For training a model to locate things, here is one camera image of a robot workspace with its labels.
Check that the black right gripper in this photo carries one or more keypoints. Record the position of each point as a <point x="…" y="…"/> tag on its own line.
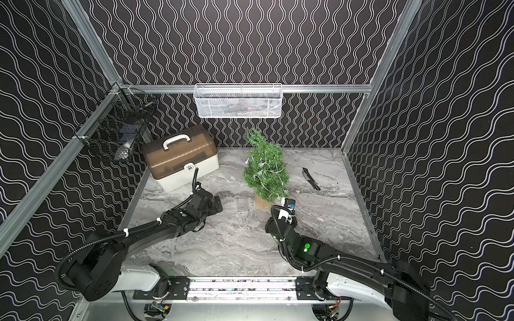
<point x="272" y="222"/>

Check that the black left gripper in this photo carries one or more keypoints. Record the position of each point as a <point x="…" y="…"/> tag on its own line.
<point x="211" y="201"/>

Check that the small green christmas tree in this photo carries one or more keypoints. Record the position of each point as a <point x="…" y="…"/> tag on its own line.
<point x="262" y="150"/>

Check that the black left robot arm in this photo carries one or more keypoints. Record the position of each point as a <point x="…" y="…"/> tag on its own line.
<point x="96" y="268"/>

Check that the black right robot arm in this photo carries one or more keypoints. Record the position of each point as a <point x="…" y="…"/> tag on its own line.
<point x="396" y="286"/>

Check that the white brown storage box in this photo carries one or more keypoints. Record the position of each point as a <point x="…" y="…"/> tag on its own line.
<point x="174" y="159"/>

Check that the grey black utility knife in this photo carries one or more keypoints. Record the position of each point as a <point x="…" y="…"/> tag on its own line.
<point x="310" y="179"/>

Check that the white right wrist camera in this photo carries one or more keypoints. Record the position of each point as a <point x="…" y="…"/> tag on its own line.
<point x="288" y="214"/>

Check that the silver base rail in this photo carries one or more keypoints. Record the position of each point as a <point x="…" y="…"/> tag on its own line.
<point x="274" y="290"/>

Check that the black wire basket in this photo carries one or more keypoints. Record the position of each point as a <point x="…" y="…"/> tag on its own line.
<point x="119" y="129"/>

